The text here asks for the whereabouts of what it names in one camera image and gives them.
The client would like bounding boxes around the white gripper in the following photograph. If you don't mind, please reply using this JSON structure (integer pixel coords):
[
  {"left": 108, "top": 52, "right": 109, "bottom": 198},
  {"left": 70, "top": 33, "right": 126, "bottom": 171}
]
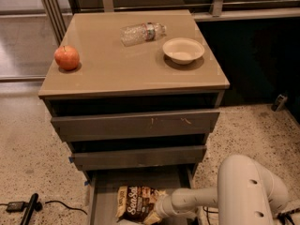
[{"left": 143, "top": 194, "right": 175, "bottom": 225}]

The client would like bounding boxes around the brown sea salt chip bag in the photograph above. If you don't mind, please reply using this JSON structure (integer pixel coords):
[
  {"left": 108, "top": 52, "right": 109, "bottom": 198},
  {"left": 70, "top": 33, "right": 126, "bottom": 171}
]
[{"left": 116, "top": 186, "right": 166, "bottom": 225}]

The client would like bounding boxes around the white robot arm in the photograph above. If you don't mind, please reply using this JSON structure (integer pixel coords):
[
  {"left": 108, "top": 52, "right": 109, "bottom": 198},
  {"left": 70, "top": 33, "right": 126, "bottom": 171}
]
[{"left": 154, "top": 155, "right": 289, "bottom": 225}]

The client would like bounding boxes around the open bottom drawer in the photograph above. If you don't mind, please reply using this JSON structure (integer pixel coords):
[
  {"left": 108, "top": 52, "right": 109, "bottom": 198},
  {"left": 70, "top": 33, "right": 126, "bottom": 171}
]
[{"left": 87, "top": 165, "right": 193, "bottom": 225}]

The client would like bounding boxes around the middle grey drawer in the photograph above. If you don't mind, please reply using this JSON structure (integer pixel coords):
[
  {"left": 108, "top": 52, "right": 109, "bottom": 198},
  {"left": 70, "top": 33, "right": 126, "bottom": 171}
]
[{"left": 72, "top": 145, "right": 206, "bottom": 171}]

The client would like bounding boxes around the grey drawer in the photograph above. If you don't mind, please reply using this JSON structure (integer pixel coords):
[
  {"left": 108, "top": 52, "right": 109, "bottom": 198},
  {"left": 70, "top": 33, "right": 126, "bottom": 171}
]
[
  {"left": 52, "top": 110, "right": 219, "bottom": 142},
  {"left": 72, "top": 145, "right": 206, "bottom": 171}
]

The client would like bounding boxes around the top grey drawer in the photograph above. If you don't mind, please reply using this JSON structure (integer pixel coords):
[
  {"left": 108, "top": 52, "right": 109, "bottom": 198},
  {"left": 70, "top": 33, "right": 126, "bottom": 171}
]
[{"left": 52, "top": 110, "right": 219, "bottom": 142}]

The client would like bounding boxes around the grey drawer cabinet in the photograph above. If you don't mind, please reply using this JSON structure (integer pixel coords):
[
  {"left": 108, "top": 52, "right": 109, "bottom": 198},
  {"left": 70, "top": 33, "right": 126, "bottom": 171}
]
[{"left": 37, "top": 9, "right": 231, "bottom": 225}]

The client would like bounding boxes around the black bar tool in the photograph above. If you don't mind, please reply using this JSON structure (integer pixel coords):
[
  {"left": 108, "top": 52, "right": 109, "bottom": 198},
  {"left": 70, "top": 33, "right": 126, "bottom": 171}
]
[{"left": 20, "top": 193, "right": 42, "bottom": 225}]

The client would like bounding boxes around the black power adapter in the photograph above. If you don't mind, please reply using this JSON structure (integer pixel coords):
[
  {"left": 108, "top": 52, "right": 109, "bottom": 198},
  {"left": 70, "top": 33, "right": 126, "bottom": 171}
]
[{"left": 6, "top": 202, "right": 27, "bottom": 213}]

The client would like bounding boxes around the white power strip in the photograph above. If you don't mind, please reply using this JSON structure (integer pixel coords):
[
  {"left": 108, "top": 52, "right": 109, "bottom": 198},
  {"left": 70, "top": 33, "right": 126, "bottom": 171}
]
[{"left": 276, "top": 199, "right": 300, "bottom": 225}]

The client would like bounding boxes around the white paper bowl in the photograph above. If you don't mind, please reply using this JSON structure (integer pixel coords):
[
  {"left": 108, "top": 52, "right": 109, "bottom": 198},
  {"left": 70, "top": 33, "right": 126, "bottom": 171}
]
[{"left": 162, "top": 37, "right": 205, "bottom": 65}]

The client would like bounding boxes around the small grey floor device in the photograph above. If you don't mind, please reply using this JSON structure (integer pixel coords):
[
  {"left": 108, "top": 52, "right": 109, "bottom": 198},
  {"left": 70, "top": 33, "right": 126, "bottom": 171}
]
[{"left": 271, "top": 94, "right": 288, "bottom": 112}]

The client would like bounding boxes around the red apple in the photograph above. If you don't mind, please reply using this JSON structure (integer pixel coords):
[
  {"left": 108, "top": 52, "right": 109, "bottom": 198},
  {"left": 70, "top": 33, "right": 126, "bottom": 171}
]
[{"left": 54, "top": 45, "right": 80, "bottom": 70}]

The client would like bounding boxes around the clear plastic water bottle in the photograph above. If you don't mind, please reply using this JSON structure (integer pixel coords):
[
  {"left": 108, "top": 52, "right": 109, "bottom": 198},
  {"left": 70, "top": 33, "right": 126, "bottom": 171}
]
[{"left": 120, "top": 22, "right": 167, "bottom": 47}]

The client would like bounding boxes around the thin black floor cable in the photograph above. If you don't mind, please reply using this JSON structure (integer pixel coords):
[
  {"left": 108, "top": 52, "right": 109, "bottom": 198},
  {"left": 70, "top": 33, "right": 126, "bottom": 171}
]
[{"left": 44, "top": 200, "right": 88, "bottom": 216}]

